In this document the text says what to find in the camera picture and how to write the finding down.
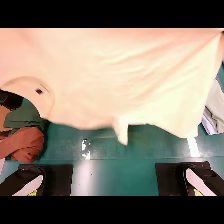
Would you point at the dark green garment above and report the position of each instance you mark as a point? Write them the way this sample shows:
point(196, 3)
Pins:
point(25, 116)

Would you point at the white garment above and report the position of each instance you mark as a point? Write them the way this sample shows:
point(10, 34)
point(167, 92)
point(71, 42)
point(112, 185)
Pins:
point(206, 126)

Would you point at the rust brown garment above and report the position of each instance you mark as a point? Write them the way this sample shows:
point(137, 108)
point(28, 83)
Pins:
point(26, 143)

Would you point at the cream T-shirt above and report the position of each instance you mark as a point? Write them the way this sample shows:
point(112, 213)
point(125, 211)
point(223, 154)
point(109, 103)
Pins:
point(126, 73)

